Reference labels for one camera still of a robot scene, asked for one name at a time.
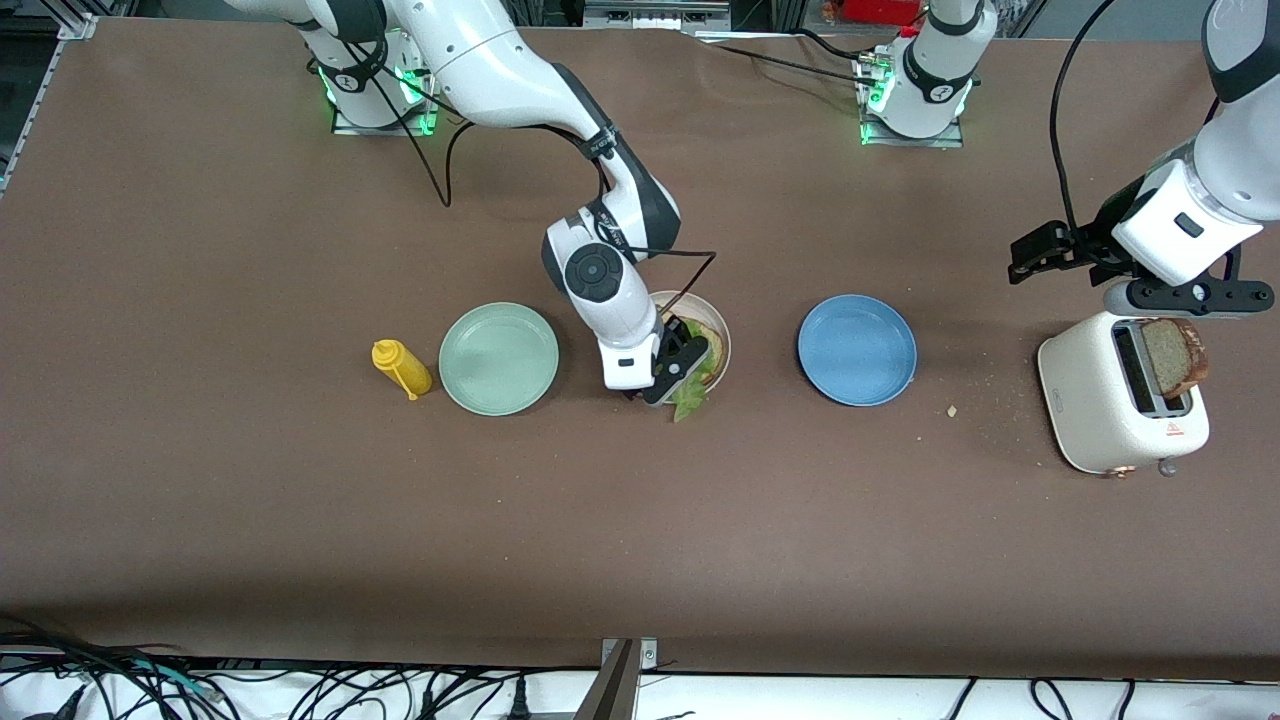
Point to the blue plate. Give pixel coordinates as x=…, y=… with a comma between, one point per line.
x=857, y=350

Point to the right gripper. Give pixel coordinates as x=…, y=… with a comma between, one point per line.
x=683, y=343

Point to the red box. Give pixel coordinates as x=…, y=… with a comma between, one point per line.
x=880, y=10

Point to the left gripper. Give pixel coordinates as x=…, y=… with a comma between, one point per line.
x=1083, y=243

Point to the cream white toaster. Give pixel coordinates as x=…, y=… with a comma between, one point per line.
x=1080, y=400

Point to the grey metal frame device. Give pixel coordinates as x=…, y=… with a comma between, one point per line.
x=650, y=15

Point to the yellow squeeze bottle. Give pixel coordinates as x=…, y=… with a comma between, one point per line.
x=405, y=372

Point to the black power plug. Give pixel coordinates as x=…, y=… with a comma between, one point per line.
x=518, y=705

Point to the green lettuce leaf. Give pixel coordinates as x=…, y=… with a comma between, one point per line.
x=690, y=405

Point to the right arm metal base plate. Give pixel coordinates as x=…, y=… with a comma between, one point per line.
x=337, y=127

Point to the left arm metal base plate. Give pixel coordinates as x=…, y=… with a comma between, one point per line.
x=955, y=141

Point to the aluminium table edge bracket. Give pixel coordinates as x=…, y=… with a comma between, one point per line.
x=620, y=690

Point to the aluminium table corner bracket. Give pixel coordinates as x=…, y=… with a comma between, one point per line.
x=78, y=28

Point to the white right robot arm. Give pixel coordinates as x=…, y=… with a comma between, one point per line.
x=480, y=70

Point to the toasted bread slice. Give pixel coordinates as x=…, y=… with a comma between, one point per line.
x=1175, y=355
x=712, y=345

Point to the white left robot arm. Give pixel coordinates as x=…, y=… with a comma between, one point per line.
x=1230, y=160

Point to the mint green plate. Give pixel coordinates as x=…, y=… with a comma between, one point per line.
x=498, y=360

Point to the beige plate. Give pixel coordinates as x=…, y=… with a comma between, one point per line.
x=700, y=303

